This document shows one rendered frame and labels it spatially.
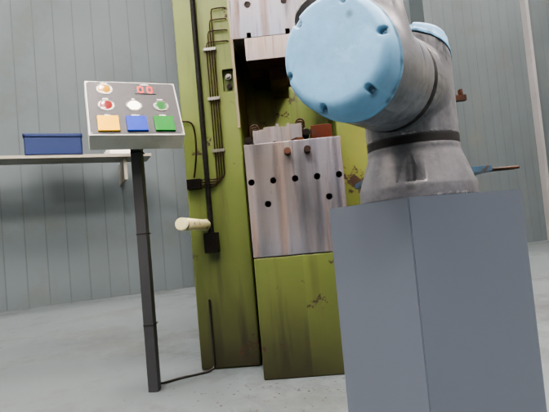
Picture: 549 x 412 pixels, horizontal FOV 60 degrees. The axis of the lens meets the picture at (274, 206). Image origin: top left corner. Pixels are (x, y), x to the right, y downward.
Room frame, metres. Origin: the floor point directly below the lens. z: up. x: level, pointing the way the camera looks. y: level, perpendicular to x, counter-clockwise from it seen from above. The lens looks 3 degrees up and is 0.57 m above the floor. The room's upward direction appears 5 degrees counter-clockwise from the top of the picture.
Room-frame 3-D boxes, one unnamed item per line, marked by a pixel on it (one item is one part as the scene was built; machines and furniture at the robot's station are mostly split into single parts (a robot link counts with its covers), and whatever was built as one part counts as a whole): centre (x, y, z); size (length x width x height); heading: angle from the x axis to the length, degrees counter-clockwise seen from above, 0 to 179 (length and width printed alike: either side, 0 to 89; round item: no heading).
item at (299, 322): (2.13, -0.10, 0.23); 0.56 x 0.38 x 0.47; 177
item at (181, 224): (1.84, 0.31, 0.62); 0.44 x 0.05 x 0.05; 177
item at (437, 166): (0.79, -0.24, 0.65); 0.19 x 0.19 x 0.10
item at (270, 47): (2.12, -0.05, 1.32); 0.42 x 0.20 x 0.10; 177
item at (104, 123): (1.70, 0.57, 1.01); 0.07 x 0.05 x 0.07; 112
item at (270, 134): (2.12, -0.05, 0.96); 0.42 x 0.20 x 0.09; 177
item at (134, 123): (1.74, 0.48, 1.01); 0.07 x 0.05 x 0.07; 112
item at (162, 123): (1.78, 0.39, 1.01); 0.07 x 0.05 x 0.07; 112
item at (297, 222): (2.13, -0.10, 0.69); 0.56 x 0.38 x 0.45; 177
